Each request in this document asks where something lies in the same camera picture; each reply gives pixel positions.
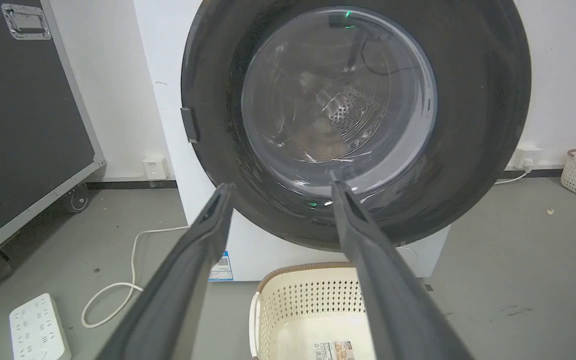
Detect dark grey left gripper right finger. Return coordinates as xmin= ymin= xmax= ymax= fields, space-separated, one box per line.
xmin=331 ymin=180 xmax=475 ymax=360

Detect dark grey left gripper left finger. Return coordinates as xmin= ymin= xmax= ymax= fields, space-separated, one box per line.
xmin=95 ymin=182 xmax=236 ymax=360

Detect round black washing machine door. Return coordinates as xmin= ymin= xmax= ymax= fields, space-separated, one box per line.
xmin=180 ymin=0 xmax=533 ymax=252

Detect white washing machine body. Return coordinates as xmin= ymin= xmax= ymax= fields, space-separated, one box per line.
xmin=133 ymin=0 xmax=451 ymax=282

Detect blue energy label sticker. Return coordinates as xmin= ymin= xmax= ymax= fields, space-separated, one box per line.
xmin=208 ymin=251 xmax=234 ymax=282

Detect cream perforated laundry basket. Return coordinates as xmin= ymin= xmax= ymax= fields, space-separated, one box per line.
xmin=248 ymin=262 xmax=378 ymax=360

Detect white power strip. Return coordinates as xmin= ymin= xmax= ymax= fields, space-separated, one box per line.
xmin=9 ymin=293 xmax=72 ymax=360

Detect black flight case with casters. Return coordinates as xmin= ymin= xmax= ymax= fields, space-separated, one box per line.
xmin=0 ymin=0 xmax=106 ymax=280

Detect white power cable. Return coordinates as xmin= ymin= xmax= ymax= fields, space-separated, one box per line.
xmin=81 ymin=226 xmax=190 ymax=329

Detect white wall socket box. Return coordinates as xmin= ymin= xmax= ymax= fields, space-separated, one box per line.
xmin=142 ymin=156 xmax=168 ymax=180

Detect white wall outlet with plug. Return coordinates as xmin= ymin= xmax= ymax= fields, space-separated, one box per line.
xmin=494 ymin=145 xmax=544 ymax=186

